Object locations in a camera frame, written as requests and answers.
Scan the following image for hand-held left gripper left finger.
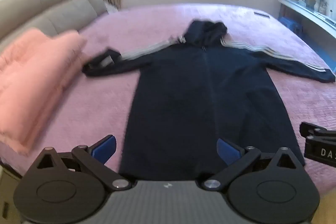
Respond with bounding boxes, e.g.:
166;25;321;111
24;135;132;191

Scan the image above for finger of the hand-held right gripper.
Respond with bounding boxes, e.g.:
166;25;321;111
300;122;336;139

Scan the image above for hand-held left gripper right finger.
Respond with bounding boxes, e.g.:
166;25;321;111
202;138;306;191

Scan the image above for navy hooded jacket white stripes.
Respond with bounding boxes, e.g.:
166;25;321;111
82;19;336;181

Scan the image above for folded pink quilt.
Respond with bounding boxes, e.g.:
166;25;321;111
0;28;88;157

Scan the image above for blue storage box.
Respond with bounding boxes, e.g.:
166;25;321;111
278;17;304;33

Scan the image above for white desk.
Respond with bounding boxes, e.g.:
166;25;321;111
278;0;336;39

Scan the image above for white vase with flowers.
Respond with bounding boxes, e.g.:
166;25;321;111
314;0;328;14

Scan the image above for grey padded headboard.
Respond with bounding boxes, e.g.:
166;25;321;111
0;0;109;43

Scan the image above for white picture frame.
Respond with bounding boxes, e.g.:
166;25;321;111
323;0;336;16

